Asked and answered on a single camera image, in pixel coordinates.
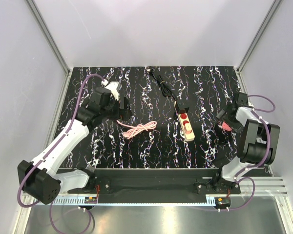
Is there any black bundled cable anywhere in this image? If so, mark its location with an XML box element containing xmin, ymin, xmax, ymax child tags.
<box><xmin>146</xmin><ymin>67</ymin><xmax>177</xmax><ymax>100</ymax></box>

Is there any beige red power strip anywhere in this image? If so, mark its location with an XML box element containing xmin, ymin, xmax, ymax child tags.
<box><xmin>174</xmin><ymin>100</ymin><xmax>195</xmax><ymax>142</ymax></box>

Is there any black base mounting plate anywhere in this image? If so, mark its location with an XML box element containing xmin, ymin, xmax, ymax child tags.
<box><xmin>69</xmin><ymin>169</ymin><xmax>241</xmax><ymax>195</ymax></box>

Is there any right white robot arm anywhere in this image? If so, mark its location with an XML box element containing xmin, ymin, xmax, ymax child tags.
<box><xmin>212</xmin><ymin>93</ymin><xmax>280</xmax><ymax>193</ymax></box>

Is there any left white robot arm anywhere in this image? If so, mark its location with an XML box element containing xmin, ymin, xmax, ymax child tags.
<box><xmin>17</xmin><ymin>82</ymin><xmax>132</xmax><ymax>205</ymax></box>

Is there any grey cable duct rail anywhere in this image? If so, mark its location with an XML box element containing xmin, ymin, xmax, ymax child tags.
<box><xmin>53</xmin><ymin>195</ymin><xmax>215</xmax><ymax>207</ymax></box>

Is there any pink cable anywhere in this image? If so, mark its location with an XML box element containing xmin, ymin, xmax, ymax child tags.
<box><xmin>116</xmin><ymin>119</ymin><xmax>158</xmax><ymax>140</ymax></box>

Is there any pink cube plug adapter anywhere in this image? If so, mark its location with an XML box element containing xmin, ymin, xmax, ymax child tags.
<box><xmin>184</xmin><ymin>123</ymin><xmax>192</xmax><ymax>134</ymax></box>

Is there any black smart plug adapter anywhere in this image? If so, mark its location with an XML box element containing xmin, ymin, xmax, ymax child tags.
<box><xmin>175</xmin><ymin>101</ymin><xmax>189</xmax><ymax>113</ymax></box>

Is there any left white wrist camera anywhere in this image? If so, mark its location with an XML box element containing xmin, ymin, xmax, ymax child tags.
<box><xmin>101</xmin><ymin>79</ymin><xmax>121</xmax><ymax>101</ymax></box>

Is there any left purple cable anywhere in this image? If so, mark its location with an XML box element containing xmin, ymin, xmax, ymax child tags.
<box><xmin>17</xmin><ymin>74</ymin><xmax>105</xmax><ymax>234</ymax></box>

